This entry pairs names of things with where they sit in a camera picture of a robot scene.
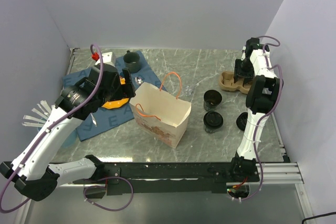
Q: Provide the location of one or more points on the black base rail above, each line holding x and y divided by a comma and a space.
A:
134, 177

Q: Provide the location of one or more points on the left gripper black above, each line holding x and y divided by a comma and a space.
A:
124, 91

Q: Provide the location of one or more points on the yellow dotted plate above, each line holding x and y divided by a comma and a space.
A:
109, 105

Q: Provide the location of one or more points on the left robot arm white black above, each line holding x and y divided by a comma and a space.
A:
31, 172

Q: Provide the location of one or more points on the silver spoon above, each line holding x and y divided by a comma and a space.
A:
138, 80

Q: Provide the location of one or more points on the cream paper bag orange handles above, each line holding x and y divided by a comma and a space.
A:
161, 114

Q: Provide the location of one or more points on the clear plastic cup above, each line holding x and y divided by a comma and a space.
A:
187, 90

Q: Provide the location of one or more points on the brown pulp cup carrier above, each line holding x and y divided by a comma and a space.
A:
226, 82

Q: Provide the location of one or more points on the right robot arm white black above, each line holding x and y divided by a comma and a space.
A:
262, 99

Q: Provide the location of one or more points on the blue alphabet placemat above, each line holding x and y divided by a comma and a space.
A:
109, 119

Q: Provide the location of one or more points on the silver fork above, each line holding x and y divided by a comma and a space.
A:
93, 120

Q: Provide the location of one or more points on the dark green mug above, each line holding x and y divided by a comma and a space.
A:
132, 61

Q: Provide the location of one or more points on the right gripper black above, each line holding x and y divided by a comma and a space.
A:
238, 72

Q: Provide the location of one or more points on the black cup lid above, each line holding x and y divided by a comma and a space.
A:
241, 121
213, 119

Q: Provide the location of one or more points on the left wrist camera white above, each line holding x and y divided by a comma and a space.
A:
108, 58

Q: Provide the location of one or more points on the dark takeout cup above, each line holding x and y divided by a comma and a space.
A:
210, 130
212, 98

